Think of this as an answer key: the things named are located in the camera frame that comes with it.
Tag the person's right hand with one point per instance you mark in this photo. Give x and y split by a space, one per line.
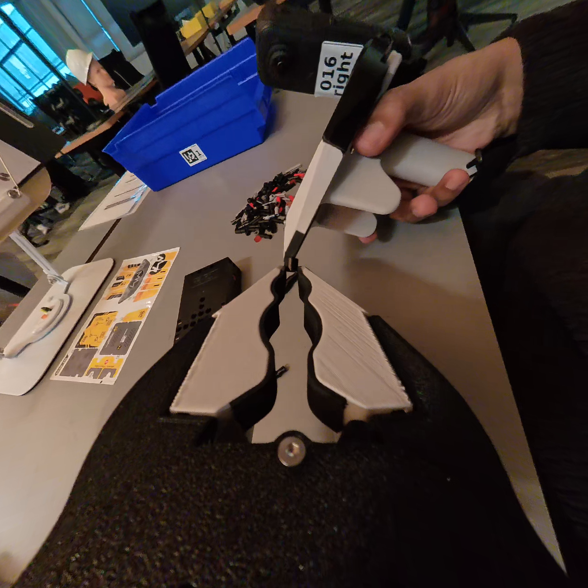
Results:
459 101

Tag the black ridged pin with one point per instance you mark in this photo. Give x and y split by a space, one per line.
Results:
282 370

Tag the black perforated plastic block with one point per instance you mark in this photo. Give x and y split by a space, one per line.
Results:
206 289

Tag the yellow sticker sheet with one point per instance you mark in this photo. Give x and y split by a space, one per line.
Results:
115 321

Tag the person's right forearm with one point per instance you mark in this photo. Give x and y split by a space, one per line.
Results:
556 69

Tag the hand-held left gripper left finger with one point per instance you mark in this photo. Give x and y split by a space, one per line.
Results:
220 367

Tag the pile of small plastic pins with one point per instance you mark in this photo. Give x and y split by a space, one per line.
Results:
266 206

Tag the blue storage bin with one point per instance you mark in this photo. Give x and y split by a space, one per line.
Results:
193 119

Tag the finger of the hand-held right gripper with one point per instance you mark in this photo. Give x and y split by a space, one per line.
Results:
312 193

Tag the white printed paper sheet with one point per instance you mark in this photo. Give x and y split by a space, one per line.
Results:
115 202

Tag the small black bolt pin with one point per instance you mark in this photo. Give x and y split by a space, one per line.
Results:
291 265

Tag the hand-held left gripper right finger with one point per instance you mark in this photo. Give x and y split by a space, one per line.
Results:
358 363

